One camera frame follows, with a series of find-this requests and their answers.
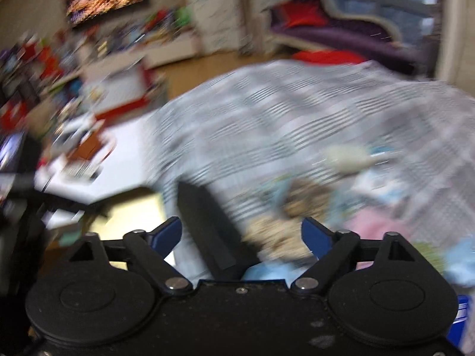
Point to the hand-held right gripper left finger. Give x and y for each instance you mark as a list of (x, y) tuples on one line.
[(169, 233)]

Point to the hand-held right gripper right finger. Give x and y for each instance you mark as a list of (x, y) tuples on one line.
[(313, 235)]

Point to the leopard print cloth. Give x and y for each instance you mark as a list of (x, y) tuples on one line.
[(308, 196)]

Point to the dark rectangular box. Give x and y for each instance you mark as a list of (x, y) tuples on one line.
[(211, 230)]

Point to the light blue cloth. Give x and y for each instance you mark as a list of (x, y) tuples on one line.
[(274, 271)]

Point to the pink cloth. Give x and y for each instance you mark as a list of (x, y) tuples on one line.
[(371, 226)]

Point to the white table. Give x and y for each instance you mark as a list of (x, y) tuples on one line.
[(122, 163)]

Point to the white plush toy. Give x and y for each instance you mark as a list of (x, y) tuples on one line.
[(347, 157)]

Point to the grey plaid blanket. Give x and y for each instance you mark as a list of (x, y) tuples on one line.
[(278, 118)]

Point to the red and white box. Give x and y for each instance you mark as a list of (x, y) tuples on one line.
[(118, 89)]

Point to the blue box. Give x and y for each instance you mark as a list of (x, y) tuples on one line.
[(460, 322)]

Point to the red cushion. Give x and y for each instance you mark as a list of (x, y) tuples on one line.
[(330, 57), (302, 15)]

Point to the purple chaise sofa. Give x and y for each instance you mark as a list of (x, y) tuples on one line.
[(352, 40)]

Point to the shelf of colourful toys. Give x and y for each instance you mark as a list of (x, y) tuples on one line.
[(48, 59)]

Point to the white cabinet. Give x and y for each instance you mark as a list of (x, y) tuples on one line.
[(219, 11)]

